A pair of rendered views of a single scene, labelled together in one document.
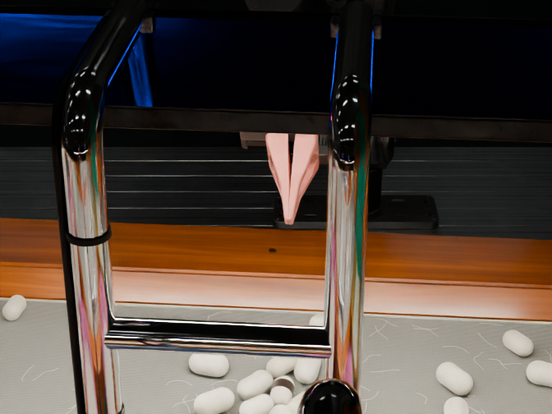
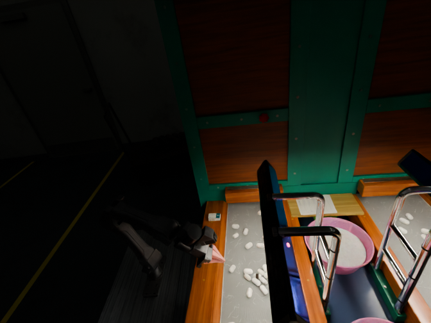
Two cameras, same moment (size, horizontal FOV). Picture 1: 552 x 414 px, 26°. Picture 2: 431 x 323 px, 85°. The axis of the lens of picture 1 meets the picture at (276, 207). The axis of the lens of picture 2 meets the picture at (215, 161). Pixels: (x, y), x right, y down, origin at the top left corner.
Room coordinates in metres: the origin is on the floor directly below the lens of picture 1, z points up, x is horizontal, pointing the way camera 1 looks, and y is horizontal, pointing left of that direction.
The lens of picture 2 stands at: (0.87, 0.57, 1.64)
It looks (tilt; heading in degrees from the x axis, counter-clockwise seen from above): 31 degrees down; 275
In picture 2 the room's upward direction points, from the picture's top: 9 degrees counter-clockwise
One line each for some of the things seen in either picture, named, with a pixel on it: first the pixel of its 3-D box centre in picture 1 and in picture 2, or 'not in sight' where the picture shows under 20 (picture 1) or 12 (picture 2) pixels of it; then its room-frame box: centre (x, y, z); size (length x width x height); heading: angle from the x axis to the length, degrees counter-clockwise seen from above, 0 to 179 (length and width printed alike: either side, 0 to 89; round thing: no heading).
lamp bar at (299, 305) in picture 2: (251, 62); (274, 219); (0.76, 0.02, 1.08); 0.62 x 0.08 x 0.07; 85
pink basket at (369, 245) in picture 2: not in sight; (336, 247); (0.47, -0.13, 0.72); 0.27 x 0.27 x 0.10
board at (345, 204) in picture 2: not in sight; (322, 204); (0.45, -0.35, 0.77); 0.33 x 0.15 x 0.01; 175
